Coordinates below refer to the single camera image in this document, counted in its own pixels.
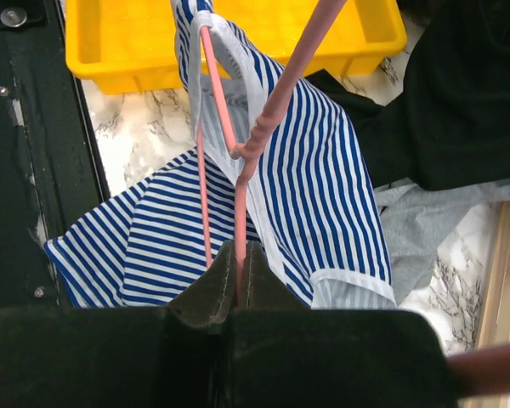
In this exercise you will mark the wooden clothes rack frame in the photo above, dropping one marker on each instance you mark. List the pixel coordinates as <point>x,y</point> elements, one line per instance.
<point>494,320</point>

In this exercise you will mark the black tank top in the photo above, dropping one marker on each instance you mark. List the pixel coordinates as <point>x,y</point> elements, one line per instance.
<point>450,126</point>

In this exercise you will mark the black mounting rail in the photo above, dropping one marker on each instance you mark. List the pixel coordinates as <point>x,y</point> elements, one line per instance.
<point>50,168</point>

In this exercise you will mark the grey garment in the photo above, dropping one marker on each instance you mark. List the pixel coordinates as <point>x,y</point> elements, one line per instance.
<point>416,221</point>

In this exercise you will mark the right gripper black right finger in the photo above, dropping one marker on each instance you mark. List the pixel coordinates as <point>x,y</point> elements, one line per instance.
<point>282,354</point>

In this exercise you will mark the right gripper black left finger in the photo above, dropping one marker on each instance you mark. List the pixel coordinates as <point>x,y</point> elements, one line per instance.
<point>121,357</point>

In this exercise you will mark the pink wire hanger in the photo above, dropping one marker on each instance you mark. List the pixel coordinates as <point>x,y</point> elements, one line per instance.
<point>320,22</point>

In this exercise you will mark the blue white striped tank top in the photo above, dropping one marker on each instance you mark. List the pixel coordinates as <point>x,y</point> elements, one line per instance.
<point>310,202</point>

